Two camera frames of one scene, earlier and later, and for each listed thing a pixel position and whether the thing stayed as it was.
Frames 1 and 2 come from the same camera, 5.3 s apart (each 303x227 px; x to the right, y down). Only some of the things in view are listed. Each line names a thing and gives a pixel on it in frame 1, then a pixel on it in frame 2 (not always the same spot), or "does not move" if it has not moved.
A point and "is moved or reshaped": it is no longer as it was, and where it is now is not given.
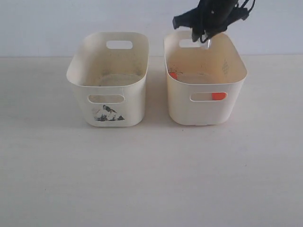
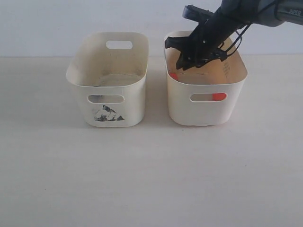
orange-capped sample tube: (173, 75) does not move
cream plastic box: (205, 86) does not move
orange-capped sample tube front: (218, 96) does not move
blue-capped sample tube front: (205, 42) is moved or reshaped
